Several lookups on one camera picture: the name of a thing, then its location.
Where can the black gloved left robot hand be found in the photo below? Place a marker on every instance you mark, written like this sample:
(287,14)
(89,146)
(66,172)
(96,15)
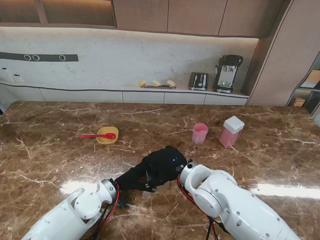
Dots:
(132,180)

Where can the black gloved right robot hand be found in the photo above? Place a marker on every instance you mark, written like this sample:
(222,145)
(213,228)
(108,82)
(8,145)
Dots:
(165,166)

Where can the pink measuring cup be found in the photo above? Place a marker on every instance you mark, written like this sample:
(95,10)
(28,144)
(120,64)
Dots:
(199,133)

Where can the red plastic spoon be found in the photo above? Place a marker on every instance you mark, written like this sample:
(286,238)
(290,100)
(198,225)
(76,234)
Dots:
(100,136)

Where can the pink container with white lid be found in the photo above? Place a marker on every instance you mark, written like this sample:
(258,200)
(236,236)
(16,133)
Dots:
(228,138)

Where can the white square container lid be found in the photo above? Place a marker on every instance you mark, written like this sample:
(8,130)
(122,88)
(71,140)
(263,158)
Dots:
(233,123)

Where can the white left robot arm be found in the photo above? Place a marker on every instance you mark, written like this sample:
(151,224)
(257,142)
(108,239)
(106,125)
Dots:
(67,212)

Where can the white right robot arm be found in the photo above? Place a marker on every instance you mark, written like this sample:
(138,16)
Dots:
(237,205)

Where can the yellow plastic bowl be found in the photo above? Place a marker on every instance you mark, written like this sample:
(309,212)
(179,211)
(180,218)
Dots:
(106,140)

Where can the white counter with drawers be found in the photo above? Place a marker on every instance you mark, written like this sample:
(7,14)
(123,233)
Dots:
(142,97)

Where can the dark cutting board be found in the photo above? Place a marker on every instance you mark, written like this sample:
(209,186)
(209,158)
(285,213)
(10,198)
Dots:
(155,87)

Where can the yellow lemon piece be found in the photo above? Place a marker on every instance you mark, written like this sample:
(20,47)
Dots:
(171,83)
(156,83)
(142,83)

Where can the black and silver toaster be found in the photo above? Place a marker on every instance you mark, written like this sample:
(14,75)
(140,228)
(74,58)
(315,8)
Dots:
(198,81)

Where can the black espresso machine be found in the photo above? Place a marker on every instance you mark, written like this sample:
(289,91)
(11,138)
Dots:
(227,72)

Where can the small wooden box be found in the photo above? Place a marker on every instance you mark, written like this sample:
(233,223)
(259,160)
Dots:
(298,102)

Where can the tall brown cabinet panel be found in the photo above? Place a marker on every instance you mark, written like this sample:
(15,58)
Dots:
(275,62)

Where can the dark open shelf unit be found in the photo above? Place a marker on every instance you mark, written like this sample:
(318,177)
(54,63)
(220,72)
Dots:
(313,97)

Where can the tan book on shelf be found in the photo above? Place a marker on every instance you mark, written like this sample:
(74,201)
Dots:
(313,78)

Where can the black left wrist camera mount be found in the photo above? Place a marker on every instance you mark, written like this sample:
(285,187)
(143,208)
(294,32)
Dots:
(122,202)

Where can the black wall power strip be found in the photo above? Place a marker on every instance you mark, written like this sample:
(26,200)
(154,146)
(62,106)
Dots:
(50,58)

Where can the brown wall cabinets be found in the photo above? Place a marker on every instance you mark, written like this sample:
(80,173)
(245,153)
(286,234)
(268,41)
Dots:
(190,17)

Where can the white wall device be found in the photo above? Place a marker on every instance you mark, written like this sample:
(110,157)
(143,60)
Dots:
(3,73)
(18,78)

